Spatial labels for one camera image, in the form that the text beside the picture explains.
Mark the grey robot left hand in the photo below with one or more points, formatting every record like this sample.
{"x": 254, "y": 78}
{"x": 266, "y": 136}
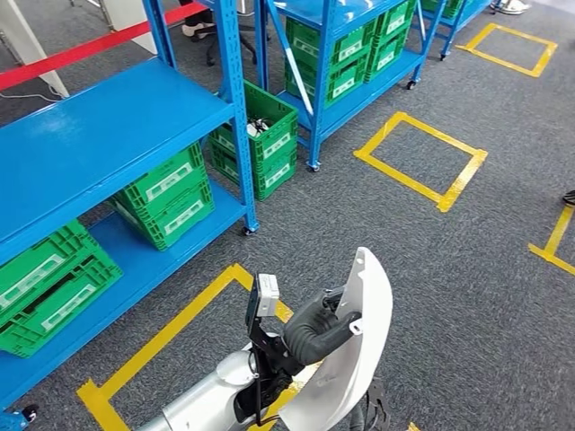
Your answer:
{"x": 332, "y": 330}

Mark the white curved plastic part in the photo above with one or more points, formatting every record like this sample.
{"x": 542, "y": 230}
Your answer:
{"x": 359, "y": 369}

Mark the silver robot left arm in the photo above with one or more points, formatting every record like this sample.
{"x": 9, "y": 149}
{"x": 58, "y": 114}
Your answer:
{"x": 202, "y": 404}

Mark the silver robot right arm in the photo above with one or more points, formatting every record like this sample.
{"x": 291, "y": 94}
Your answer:
{"x": 357, "y": 419}

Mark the blue metal shelf rack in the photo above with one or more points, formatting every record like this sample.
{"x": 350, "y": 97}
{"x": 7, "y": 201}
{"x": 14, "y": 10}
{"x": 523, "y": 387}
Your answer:
{"x": 454, "y": 30}
{"x": 90, "y": 137}
{"x": 323, "y": 89}

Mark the yellow floor tape square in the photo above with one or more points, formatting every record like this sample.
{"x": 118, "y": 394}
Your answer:
{"x": 180, "y": 324}

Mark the white power adapter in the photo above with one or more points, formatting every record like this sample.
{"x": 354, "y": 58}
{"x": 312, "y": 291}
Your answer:
{"x": 254, "y": 130}

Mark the black office chair base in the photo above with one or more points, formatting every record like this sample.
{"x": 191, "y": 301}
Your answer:
{"x": 210, "y": 55}

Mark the red barrier belt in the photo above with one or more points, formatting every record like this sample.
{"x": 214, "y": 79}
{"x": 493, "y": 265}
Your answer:
{"x": 90, "y": 49}

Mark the white desk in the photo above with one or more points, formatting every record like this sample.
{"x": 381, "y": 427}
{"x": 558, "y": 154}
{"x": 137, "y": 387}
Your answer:
{"x": 31, "y": 47}

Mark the black camera bracket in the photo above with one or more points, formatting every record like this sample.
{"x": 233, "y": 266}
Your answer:
{"x": 263, "y": 351}

